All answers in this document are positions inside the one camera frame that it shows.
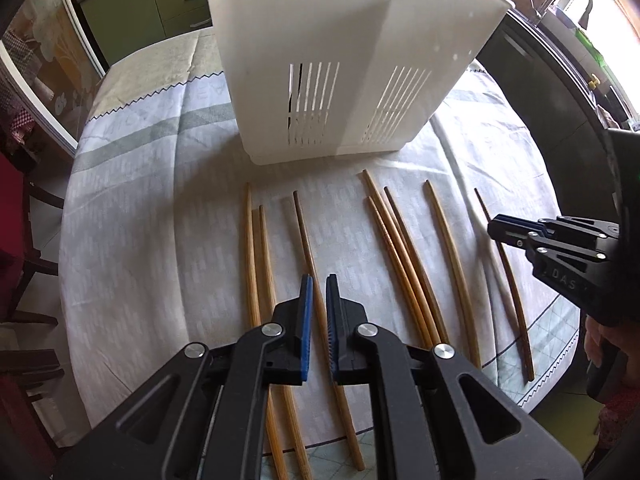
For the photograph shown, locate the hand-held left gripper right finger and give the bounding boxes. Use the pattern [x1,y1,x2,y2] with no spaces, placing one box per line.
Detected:
[325,274,586,480]

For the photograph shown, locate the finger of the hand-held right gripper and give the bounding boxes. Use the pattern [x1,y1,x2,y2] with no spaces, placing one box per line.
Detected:
[487,220,618,268]
[492,214,622,242]

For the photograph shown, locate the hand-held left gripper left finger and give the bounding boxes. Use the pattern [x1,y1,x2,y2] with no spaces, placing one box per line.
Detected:
[52,274,315,480]

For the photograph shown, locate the light bamboo chopstick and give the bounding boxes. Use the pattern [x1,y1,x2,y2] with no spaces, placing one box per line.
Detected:
[257,204,314,480]
[243,183,290,480]
[362,169,443,347]
[367,196,435,350]

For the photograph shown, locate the thin dark wooden chopstick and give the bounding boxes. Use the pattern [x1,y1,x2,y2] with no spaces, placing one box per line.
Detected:
[473,188,536,382]

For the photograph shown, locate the white plastic utensil holder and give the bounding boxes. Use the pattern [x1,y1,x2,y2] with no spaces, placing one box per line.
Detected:
[201,0,516,166]

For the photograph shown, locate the person's right forearm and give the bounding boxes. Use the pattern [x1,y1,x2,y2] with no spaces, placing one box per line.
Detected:
[594,385,640,455]

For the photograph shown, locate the person's right hand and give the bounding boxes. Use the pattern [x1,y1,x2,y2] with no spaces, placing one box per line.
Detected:
[584,316,640,393]

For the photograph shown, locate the black dishwasher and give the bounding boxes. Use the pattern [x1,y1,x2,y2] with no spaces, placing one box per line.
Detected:
[477,10,611,241]

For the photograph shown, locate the green item on sill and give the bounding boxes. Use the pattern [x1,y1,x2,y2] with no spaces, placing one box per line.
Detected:
[575,27,608,68]

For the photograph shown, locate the round table with cloth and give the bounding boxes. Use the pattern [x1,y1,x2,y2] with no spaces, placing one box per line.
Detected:
[59,27,583,466]

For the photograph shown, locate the kitchen window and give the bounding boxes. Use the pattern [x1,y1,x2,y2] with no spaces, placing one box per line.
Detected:
[575,0,640,46]

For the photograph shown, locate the green lower kitchen cabinets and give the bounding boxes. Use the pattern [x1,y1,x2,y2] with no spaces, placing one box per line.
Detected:
[77,0,216,73]

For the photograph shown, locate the checkered hanging apron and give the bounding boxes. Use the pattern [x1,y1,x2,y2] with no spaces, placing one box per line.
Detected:
[0,27,41,148]

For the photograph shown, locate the sliding glass door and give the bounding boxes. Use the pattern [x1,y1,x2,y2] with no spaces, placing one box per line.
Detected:
[0,0,108,158]

